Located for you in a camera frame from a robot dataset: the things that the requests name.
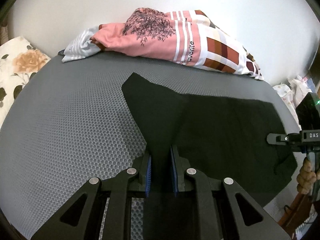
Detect white dotted cloth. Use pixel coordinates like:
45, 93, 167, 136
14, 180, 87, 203
273, 75, 316, 127

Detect pink checked folded blanket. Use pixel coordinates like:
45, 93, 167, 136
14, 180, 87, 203
91, 8, 263, 80

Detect grey mesh mattress topper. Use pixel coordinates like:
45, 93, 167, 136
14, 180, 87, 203
1, 53, 299, 239

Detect right hand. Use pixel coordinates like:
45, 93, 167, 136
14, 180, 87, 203
296, 157, 319, 194

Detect white orange floral pillow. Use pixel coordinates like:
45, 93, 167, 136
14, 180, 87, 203
0, 36, 50, 123

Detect white grey striped cloth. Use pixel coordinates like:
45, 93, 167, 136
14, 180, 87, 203
62, 26, 101, 63

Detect black pants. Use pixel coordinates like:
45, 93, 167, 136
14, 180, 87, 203
121, 72, 299, 240

